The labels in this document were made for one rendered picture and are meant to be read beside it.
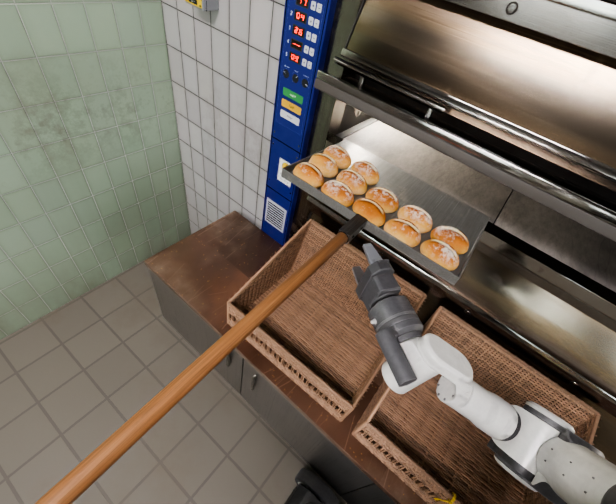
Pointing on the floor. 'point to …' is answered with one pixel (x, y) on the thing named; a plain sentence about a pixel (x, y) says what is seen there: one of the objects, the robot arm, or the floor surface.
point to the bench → (374, 491)
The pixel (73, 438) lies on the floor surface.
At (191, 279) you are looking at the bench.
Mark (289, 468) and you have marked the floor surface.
